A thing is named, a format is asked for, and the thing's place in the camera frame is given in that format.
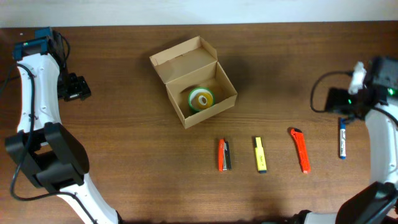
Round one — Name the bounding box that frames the blue white marker pen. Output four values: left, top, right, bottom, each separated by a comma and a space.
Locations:
339, 118, 346, 159

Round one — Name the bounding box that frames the brown cardboard box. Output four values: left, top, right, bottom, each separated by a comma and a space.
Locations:
149, 36, 238, 129

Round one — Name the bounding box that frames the green tape roll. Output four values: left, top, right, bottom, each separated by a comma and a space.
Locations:
188, 87, 215, 112

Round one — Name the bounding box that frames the small yellow tape roll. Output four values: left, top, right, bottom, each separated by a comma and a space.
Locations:
194, 92, 214, 110

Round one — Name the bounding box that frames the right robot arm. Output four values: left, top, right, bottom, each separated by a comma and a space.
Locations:
276, 56, 397, 224

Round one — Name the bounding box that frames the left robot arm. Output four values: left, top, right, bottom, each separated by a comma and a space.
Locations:
5, 27, 123, 223

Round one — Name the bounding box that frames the orange utility knife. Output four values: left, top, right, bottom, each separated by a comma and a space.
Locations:
290, 128, 311, 174

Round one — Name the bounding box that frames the yellow highlighter pen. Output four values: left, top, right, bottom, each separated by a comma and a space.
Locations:
254, 137, 267, 174

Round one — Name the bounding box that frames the orange black stapler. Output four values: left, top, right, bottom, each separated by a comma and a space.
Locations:
218, 139, 232, 172

